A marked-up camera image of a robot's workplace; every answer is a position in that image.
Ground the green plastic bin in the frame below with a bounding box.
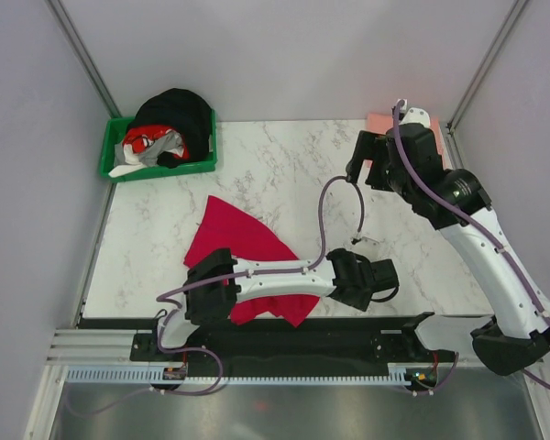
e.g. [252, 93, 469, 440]
[98, 109, 219, 183]

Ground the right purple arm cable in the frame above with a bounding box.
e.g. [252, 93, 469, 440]
[390, 103, 550, 399]

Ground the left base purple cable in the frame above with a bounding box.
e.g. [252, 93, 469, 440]
[64, 346, 222, 418]

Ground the light blue cable duct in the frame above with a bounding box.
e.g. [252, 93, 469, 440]
[65, 366, 411, 386]

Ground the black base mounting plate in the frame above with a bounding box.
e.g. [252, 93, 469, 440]
[130, 316, 455, 377]

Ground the folded salmon pink t shirt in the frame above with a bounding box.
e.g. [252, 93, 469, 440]
[366, 107, 451, 168]

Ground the black garment in bin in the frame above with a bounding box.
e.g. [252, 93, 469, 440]
[126, 88, 212, 167]

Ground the grey garment in bin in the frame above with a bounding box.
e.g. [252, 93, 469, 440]
[137, 130, 186, 169]

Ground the left aluminium frame post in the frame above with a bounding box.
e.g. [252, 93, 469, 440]
[45, 0, 121, 117]

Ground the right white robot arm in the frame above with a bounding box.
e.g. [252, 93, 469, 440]
[346, 102, 550, 376]

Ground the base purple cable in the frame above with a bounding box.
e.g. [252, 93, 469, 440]
[64, 346, 222, 418]
[407, 352, 457, 398]

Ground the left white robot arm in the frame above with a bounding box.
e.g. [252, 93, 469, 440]
[150, 248, 400, 360]

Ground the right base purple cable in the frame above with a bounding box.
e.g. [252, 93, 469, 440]
[407, 352, 457, 398]

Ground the magenta t shirt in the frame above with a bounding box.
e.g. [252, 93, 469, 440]
[183, 196, 319, 327]

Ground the red garment in bin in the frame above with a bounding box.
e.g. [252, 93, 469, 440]
[122, 125, 190, 159]

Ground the white garment in bin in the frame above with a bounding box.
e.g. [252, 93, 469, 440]
[108, 143, 145, 178]

